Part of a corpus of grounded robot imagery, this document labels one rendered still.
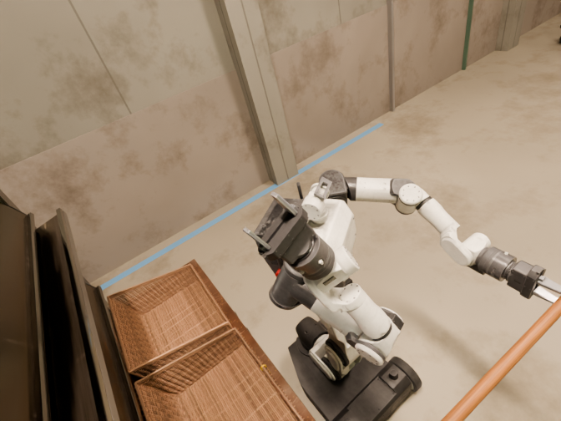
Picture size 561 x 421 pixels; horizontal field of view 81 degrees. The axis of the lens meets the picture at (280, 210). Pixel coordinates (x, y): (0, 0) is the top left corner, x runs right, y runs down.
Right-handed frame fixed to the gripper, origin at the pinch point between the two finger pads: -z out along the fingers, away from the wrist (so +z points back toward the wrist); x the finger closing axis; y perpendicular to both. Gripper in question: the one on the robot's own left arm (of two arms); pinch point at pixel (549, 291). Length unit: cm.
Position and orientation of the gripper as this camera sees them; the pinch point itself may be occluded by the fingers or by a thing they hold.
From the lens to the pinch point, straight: 121.7
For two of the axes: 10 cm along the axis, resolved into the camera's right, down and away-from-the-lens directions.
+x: 2.3, 7.6, 6.1
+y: -8.0, 5.0, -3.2
